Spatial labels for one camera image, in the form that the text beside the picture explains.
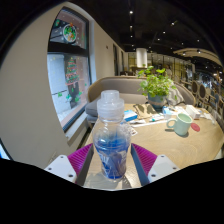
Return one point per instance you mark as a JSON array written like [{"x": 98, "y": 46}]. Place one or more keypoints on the green potted plant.
[{"x": 156, "y": 85}]

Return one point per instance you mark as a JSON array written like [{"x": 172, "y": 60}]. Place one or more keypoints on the small blue and white box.
[{"x": 130, "y": 115}]

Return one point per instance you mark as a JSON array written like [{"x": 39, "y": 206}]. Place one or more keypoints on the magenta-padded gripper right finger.
[{"x": 146, "y": 158}]

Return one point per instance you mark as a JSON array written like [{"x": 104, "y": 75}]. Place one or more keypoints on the grey curved sofa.
[{"x": 115, "y": 86}]

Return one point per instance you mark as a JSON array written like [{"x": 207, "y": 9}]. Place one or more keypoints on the pill blister pack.
[{"x": 134, "y": 131}]

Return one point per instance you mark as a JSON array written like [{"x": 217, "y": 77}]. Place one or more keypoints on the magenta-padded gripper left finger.
[{"x": 79, "y": 158}]

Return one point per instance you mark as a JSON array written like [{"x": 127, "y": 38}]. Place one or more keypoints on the group of dining chairs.
[{"x": 206, "y": 96}]

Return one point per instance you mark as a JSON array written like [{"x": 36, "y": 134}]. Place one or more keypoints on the grey chevron pillow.
[{"x": 178, "y": 96}]

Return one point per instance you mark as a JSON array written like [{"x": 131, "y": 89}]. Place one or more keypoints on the group of ceiling lights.
[{"x": 173, "y": 23}]

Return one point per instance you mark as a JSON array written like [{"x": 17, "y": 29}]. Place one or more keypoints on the flat round red coaster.
[{"x": 196, "y": 127}]

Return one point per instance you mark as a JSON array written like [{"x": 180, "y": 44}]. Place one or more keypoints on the white ointment tube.
[{"x": 146, "y": 120}]

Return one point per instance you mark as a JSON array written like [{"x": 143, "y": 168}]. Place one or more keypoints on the light green mug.
[{"x": 183, "y": 125}]

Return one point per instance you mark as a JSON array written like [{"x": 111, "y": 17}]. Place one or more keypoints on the clear bottle with blue label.
[{"x": 111, "y": 146}]

